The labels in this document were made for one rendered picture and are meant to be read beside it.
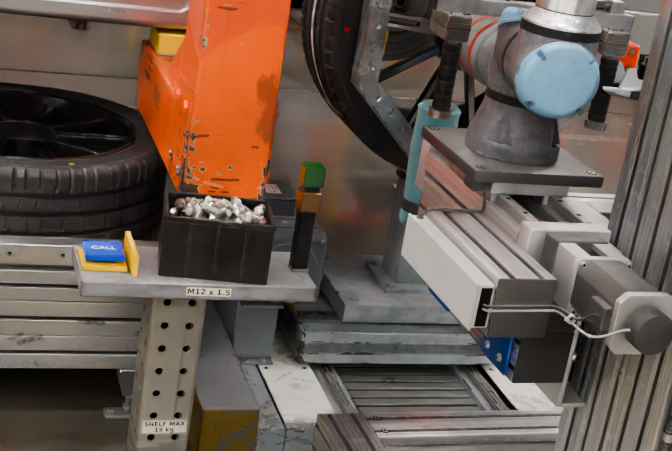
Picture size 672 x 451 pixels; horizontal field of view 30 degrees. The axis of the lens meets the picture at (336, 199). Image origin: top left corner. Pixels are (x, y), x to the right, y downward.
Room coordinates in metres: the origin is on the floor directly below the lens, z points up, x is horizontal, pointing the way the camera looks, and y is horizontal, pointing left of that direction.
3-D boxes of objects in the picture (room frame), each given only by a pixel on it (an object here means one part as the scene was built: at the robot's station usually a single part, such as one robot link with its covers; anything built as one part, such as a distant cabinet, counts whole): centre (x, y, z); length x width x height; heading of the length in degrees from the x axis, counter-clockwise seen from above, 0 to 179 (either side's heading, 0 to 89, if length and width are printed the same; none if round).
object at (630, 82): (2.46, -0.53, 0.85); 0.09 x 0.03 x 0.06; 118
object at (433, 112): (2.36, -0.17, 0.83); 0.04 x 0.04 x 0.16
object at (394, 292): (2.80, -0.20, 0.32); 0.40 x 0.30 x 0.28; 109
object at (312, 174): (2.20, 0.05, 0.64); 0.04 x 0.04 x 0.04; 19
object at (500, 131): (1.95, -0.26, 0.87); 0.15 x 0.15 x 0.10
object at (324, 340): (2.79, -0.15, 0.13); 0.50 x 0.36 x 0.10; 109
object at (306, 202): (2.20, 0.05, 0.59); 0.04 x 0.04 x 0.04; 19
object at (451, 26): (2.39, -0.16, 0.93); 0.09 x 0.05 x 0.05; 19
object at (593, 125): (2.48, -0.49, 0.83); 0.04 x 0.04 x 0.16
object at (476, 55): (2.57, -0.28, 0.85); 0.21 x 0.14 x 0.14; 19
